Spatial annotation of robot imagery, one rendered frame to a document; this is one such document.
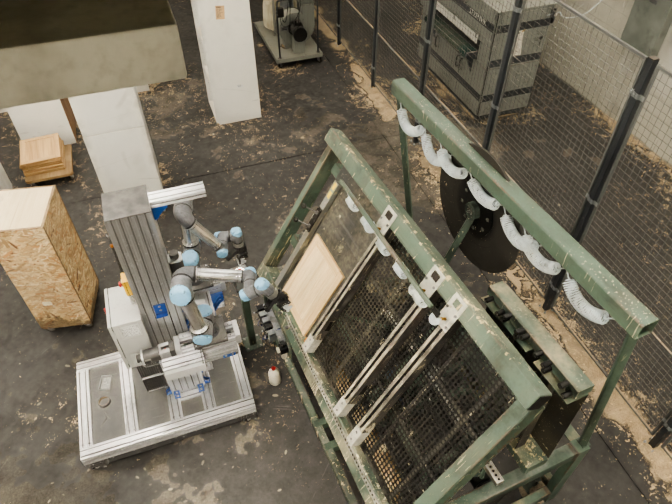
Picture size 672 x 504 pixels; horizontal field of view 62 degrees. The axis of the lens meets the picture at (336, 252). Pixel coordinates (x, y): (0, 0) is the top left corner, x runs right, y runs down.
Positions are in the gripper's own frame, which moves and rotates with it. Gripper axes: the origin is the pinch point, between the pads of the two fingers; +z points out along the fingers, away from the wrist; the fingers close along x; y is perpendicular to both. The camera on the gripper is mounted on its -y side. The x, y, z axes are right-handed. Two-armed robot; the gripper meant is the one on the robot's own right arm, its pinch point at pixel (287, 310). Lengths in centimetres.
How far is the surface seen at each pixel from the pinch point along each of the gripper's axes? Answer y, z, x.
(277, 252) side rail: -2, 34, 80
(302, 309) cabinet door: -1.3, 36.9, 23.2
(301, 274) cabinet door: 10, 28, 44
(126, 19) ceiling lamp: 75, -244, -151
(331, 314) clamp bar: 20.3, 19.8, -6.0
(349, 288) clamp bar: 40.2, 7.9, -5.1
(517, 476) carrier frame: 66, 93, -123
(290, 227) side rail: 18, 20, 81
